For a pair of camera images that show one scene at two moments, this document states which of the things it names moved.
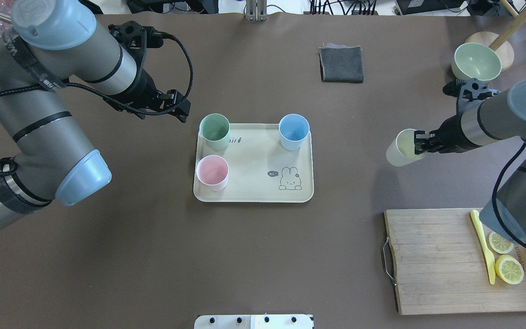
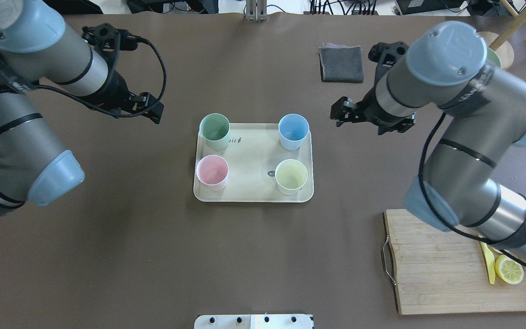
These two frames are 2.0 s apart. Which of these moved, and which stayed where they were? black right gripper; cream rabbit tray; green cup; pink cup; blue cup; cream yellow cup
Moved: black right gripper; cream yellow cup
Stayed: blue cup; pink cup; green cup; cream rabbit tray
